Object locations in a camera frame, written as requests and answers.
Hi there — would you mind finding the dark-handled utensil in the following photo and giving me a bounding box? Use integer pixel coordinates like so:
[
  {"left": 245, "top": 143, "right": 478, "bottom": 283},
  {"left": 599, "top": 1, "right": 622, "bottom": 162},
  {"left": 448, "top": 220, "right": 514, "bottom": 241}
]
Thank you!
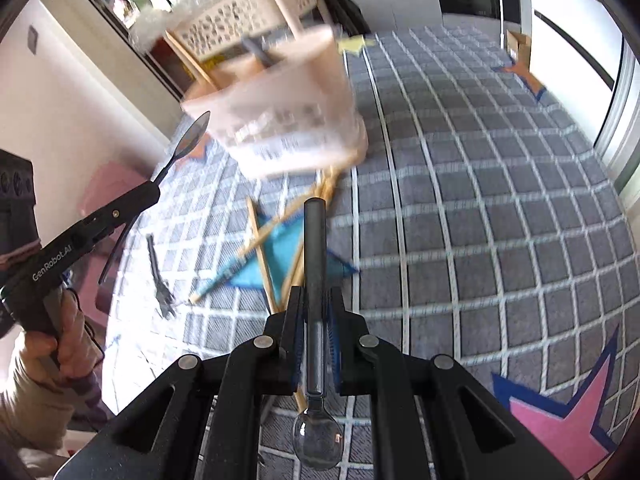
[{"left": 242, "top": 35, "right": 278, "bottom": 68}]

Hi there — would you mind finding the black-handled steel spoon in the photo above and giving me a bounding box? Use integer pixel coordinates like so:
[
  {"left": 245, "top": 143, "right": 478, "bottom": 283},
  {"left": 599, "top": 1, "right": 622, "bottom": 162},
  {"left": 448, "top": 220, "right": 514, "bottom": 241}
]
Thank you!
[
  {"left": 155, "top": 111, "right": 212, "bottom": 183},
  {"left": 292, "top": 198, "right": 346, "bottom": 465}
]

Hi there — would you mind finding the clear plastic bag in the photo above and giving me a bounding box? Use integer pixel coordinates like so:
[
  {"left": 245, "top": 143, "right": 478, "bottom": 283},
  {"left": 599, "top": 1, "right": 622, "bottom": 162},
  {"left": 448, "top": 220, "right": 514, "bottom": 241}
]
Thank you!
[{"left": 127, "top": 2, "right": 173, "bottom": 53}]

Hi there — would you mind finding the beige plastic utensil holder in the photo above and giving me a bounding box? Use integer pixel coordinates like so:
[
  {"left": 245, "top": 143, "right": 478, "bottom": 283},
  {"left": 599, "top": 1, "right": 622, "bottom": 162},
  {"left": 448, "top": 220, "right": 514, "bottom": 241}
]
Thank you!
[{"left": 181, "top": 25, "right": 370, "bottom": 179}]

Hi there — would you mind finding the white vertical rod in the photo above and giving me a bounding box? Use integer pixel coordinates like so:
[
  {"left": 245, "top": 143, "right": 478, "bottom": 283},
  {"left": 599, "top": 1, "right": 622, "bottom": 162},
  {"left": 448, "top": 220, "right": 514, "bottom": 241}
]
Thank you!
[{"left": 494, "top": 0, "right": 507, "bottom": 52}]

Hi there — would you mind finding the person's left forearm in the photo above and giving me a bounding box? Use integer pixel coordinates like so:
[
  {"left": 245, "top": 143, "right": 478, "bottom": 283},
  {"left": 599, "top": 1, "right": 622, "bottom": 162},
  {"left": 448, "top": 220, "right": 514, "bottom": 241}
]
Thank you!
[{"left": 0, "top": 360, "right": 118, "bottom": 480}]

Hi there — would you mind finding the beige perforated plastic basket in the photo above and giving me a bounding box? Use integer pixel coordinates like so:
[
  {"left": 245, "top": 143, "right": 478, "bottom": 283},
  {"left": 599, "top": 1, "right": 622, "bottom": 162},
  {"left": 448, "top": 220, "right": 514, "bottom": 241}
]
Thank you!
[{"left": 165, "top": 0, "right": 331, "bottom": 88}]

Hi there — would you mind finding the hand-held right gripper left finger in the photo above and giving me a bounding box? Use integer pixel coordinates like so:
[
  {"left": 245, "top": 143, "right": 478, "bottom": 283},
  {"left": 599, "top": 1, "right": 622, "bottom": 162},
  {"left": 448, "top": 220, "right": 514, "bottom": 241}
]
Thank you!
[{"left": 52, "top": 285, "right": 307, "bottom": 480}]

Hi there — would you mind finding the wooden chopstick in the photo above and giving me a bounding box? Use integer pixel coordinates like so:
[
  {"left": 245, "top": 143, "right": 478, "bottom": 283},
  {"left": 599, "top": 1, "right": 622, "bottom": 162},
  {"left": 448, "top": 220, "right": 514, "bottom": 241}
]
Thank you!
[
  {"left": 280, "top": 175, "right": 337, "bottom": 308},
  {"left": 238, "top": 167, "right": 346, "bottom": 257},
  {"left": 188, "top": 230, "right": 281, "bottom": 305},
  {"left": 245, "top": 196, "right": 307, "bottom": 411}
]

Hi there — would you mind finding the person's left hand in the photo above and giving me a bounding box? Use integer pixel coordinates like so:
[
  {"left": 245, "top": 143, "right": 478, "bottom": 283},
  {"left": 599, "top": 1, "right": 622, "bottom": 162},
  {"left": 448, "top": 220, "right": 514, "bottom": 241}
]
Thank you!
[{"left": 11, "top": 287, "right": 106, "bottom": 385}]

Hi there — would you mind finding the pink plastic box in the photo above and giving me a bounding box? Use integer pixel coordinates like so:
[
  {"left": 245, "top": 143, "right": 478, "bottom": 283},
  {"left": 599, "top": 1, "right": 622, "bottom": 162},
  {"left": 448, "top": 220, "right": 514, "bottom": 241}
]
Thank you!
[{"left": 77, "top": 162, "right": 151, "bottom": 221}]

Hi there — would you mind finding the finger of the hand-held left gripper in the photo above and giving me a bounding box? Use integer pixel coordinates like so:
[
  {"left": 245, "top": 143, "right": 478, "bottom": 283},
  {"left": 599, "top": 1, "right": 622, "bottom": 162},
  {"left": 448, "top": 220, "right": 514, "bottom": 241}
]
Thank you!
[{"left": 79, "top": 180, "right": 163, "bottom": 236}]

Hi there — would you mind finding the cardboard box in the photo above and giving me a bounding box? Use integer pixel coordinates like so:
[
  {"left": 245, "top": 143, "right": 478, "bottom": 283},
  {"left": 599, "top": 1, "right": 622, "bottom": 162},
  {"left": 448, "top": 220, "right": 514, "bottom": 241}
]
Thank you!
[{"left": 505, "top": 30, "right": 534, "bottom": 67}]

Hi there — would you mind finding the grey checked star blanket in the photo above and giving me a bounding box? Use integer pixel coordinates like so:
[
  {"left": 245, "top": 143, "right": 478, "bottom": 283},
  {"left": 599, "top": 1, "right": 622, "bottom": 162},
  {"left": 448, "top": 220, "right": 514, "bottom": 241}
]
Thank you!
[{"left": 100, "top": 25, "right": 632, "bottom": 480}]

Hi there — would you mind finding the black-handled fork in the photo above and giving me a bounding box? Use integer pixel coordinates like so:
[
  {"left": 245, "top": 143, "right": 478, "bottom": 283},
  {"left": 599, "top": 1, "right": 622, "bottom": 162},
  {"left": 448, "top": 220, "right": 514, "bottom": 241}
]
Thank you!
[{"left": 145, "top": 234, "right": 177, "bottom": 318}]

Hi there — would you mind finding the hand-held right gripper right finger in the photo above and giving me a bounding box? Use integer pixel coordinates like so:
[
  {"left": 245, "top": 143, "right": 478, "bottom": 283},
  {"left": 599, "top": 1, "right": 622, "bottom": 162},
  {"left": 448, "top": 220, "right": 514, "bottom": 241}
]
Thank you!
[{"left": 327, "top": 287, "right": 576, "bottom": 480}]

